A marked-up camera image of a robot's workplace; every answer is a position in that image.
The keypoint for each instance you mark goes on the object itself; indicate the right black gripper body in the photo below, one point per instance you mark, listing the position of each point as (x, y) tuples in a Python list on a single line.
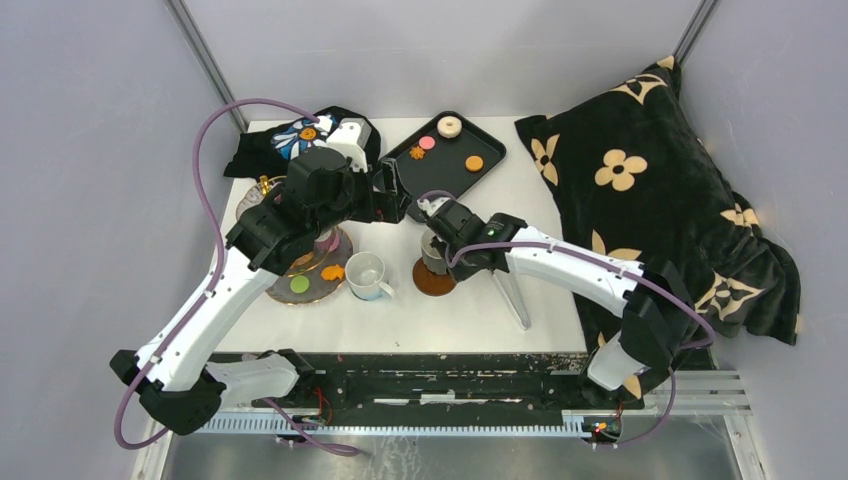
[(433, 216)]

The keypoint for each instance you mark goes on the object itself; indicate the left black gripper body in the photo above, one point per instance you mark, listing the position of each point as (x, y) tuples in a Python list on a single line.
[(382, 196)]

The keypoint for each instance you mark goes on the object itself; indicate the black paper cup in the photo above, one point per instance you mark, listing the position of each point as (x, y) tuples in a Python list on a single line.
[(430, 255)]

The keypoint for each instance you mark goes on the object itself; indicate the metal tongs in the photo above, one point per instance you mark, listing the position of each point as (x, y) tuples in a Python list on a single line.
[(508, 287)]

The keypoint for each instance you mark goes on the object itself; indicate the white mug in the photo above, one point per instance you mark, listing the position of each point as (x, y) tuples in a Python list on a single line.
[(366, 275)]

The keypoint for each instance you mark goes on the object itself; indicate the orange fish cookie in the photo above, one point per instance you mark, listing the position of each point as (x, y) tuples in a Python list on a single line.
[(333, 273)]

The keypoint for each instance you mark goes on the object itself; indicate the green macaron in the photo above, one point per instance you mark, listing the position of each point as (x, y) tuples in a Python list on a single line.
[(299, 284)]

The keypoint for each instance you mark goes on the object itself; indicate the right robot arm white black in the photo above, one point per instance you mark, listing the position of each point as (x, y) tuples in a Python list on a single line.
[(654, 317)]

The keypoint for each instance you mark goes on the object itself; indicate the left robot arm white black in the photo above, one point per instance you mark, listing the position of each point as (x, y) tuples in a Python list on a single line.
[(173, 377)]

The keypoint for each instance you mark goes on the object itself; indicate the orange swirl cookie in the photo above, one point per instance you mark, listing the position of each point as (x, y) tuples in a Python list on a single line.
[(417, 153)]

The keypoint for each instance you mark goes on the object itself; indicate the brown round coaster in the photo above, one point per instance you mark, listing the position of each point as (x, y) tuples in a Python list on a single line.
[(429, 283)]

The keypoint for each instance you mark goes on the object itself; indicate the black flower-print cloth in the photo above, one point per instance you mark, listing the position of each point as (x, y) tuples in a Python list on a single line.
[(269, 152)]

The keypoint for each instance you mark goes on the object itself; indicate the small orange cookie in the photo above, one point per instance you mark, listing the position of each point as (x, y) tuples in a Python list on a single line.
[(474, 163)]

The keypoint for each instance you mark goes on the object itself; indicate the pink macaron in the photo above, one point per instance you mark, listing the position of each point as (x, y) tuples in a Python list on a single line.
[(426, 143)]

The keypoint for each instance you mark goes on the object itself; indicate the black serving tray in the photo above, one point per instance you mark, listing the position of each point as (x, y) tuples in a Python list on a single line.
[(442, 168)]

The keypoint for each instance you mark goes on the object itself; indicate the black floral blanket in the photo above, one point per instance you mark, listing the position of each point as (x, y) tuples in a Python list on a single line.
[(632, 180)]

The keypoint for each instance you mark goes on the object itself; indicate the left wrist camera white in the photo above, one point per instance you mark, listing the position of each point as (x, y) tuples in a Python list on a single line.
[(350, 138)]

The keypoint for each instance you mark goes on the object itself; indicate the white ring donut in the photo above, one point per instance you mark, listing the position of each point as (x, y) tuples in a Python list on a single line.
[(449, 126)]

